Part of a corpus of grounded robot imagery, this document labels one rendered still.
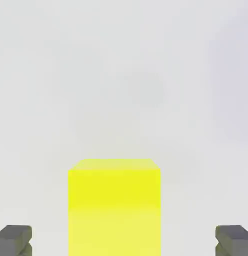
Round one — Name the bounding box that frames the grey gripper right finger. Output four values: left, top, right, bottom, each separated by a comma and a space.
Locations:
215, 224, 248, 256

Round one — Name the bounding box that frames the small yellow cube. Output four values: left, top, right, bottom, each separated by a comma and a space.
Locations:
67, 158, 161, 256

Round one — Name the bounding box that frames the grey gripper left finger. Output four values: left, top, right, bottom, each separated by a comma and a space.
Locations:
0, 224, 33, 256

